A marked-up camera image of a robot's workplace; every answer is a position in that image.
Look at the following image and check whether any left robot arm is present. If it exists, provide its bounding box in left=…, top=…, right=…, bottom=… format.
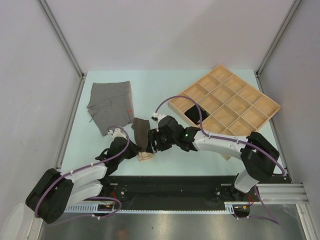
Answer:
left=25, top=136, right=141, bottom=224

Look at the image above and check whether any grey striped underwear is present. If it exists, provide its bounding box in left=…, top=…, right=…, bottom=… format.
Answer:
left=87, top=81, right=135, bottom=136

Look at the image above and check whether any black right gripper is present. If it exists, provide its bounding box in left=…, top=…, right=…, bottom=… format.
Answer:
left=146, top=127, right=178, bottom=154

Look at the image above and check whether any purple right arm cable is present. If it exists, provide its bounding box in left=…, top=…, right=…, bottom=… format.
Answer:
left=154, top=94, right=287, bottom=225

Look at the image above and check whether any black underwear beige waistband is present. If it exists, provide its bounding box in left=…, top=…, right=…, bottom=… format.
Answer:
left=184, top=105, right=210, bottom=125

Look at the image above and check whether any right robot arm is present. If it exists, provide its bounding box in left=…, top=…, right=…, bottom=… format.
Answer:
left=147, top=114, right=280, bottom=201

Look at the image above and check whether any grey slotted cable duct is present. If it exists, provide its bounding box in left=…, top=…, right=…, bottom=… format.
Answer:
left=64, top=201, right=236, bottom=215

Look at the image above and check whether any wooden compartment tray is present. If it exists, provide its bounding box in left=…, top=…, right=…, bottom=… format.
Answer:
left=168, top=64, right=282, bottom=161

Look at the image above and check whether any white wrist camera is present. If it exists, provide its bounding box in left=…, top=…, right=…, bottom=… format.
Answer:
left=108, top=127, right=128, bottom=140
left=151, top=112, right=167, bottom=122

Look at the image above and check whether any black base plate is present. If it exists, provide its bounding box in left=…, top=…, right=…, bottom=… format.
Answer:
left=99, top=175, right=254, bottom=211

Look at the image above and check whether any brown underwear beige waistband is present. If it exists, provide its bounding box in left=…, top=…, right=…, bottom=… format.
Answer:
left=131, top=117, right=154, bottom=162

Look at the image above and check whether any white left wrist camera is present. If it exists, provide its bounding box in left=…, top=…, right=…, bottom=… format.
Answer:
left=108, top=127, right=128, bottom=140

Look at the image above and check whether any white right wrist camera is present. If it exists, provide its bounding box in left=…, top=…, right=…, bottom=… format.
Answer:
left=151, top=112, right=167, bottom=122

